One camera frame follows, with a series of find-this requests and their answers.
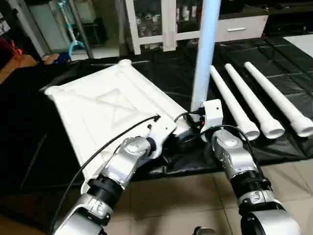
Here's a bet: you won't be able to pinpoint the white plastic table leg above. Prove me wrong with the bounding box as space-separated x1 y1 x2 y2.
190 0 222 117
209 65 261 141
244 61 313 138
224 63 286 140

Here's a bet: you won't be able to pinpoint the white plastic table top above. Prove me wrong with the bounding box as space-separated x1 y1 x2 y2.
44 59 192 194

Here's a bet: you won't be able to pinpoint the black work mat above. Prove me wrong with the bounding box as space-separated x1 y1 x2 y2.
0 37 313 194

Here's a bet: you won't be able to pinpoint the white drawer unit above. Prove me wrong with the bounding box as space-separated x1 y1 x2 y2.
215 12 270 44

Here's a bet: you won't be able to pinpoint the white glass-door cabinet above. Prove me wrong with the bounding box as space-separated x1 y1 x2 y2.
125 0 221 55

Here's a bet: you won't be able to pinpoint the blue and yellow box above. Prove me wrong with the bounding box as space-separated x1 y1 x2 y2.
49 53 73 65

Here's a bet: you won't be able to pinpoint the brown wooden desk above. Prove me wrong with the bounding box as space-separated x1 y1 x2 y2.
0 55 40 84

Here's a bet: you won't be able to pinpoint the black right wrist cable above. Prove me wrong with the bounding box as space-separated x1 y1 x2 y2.
174 111 256 155

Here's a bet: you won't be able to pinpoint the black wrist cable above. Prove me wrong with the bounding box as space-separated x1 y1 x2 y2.
174 111 256 155
48 115 162 235

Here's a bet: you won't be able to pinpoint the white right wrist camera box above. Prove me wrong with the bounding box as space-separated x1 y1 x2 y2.
201 99 224 143

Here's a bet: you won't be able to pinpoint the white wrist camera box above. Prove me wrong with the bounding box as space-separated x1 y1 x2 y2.
145 117 178 160
201 99 224 143

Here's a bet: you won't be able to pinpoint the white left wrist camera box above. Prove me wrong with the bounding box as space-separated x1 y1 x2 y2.
145 117 178 160

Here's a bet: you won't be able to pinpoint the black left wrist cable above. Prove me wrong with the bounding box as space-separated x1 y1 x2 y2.
48 115 162 235

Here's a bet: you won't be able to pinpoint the teal long-handled dustpan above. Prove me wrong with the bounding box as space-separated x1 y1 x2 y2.
59 0 87 60

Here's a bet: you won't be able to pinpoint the red cables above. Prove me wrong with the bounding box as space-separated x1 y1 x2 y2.
0 37 24 62

